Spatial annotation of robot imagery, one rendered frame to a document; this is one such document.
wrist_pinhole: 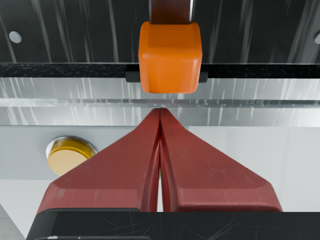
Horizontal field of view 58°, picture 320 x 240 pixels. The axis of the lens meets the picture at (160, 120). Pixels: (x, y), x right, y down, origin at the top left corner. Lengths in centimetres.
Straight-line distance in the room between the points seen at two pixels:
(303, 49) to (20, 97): 21
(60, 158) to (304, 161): 33
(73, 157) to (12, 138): 6
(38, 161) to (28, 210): 25
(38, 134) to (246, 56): 18
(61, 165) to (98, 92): 8
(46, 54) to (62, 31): 2
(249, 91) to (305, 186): 28
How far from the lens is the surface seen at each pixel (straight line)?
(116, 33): 20
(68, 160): 27
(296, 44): 22
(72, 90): 24
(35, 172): 31
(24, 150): 29
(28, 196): 51
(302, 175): 47
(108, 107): 24
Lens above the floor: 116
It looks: 55 degrees down
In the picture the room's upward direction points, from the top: 179 degrees counter-clockwise
